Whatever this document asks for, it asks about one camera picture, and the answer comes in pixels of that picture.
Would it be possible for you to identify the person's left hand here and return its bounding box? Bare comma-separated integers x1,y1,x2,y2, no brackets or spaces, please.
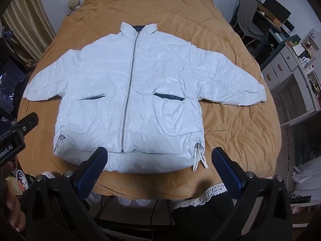
0,161,27,233

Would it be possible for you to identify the white bundled cloth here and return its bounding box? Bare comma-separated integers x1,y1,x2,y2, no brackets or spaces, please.
292,159,321,192

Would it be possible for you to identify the beige curtain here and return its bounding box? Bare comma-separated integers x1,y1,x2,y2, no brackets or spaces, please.
1,0,56,66

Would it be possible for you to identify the white drawer cabinet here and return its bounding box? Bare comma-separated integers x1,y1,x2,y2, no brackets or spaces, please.
261,44,321,127

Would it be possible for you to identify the white lace bed skirt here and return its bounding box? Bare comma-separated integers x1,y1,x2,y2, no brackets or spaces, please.
173,183,227,209

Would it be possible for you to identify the black monitor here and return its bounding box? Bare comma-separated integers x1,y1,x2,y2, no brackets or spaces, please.
252,0,292,29

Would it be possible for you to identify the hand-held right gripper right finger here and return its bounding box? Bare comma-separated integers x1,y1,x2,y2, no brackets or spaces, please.
211,147,294,241

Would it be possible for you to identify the white shoe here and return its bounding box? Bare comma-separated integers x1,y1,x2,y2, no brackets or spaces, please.
85,192,101,204
117,196,151,207

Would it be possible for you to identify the tan bed blanket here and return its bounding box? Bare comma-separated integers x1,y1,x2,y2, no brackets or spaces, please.
16,0,281,201

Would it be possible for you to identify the white puffer jacket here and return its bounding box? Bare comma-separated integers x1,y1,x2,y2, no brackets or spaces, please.
22,22,267,172

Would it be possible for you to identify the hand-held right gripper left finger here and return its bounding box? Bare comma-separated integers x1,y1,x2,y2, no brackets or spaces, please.
19,146,109,241

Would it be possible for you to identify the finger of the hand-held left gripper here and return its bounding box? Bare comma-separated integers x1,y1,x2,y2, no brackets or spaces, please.
0,112,39,143

